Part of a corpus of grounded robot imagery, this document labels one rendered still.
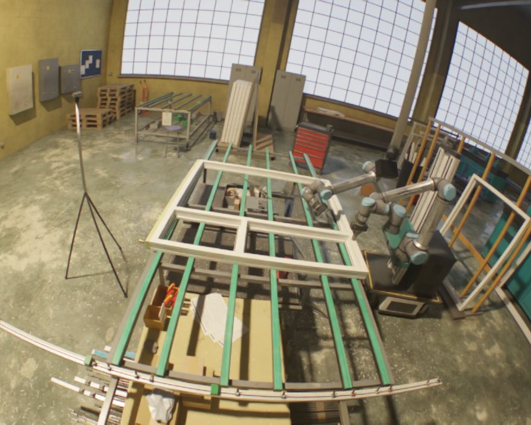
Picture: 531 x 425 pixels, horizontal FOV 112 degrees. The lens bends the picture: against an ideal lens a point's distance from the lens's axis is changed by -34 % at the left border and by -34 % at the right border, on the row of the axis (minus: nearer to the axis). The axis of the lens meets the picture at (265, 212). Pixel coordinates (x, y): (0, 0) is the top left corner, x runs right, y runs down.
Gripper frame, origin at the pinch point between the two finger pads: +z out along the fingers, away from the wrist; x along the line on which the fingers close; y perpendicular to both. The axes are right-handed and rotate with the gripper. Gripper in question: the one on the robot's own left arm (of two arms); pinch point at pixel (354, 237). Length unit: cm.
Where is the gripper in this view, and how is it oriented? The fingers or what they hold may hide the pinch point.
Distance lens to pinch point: 213.5
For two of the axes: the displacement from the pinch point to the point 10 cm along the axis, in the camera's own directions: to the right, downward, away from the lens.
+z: -1.7, 8.4, 5.1
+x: 9.9, 1.5, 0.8
